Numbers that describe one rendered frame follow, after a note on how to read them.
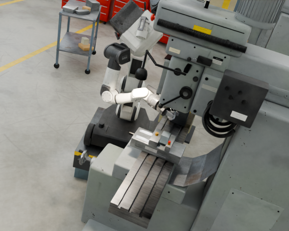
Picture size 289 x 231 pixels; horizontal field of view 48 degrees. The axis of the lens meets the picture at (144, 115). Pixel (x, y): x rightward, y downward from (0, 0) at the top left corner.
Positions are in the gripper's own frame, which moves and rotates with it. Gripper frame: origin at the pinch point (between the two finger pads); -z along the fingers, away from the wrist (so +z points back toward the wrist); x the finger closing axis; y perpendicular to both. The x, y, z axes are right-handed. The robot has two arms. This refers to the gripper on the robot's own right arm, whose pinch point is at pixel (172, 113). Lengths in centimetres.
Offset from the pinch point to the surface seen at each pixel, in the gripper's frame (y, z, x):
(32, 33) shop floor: 127, 408, 143
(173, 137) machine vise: 21.8, -1.4, 8.6
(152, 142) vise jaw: 23.1, 3.7, -6.8
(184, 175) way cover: 38.0, -21.1, 3.7
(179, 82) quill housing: -25.8, -3.6, -9.3
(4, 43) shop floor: 127, 381, 79
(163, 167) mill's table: 34.1, -10.5, -7.3
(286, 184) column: 2, -74, 9
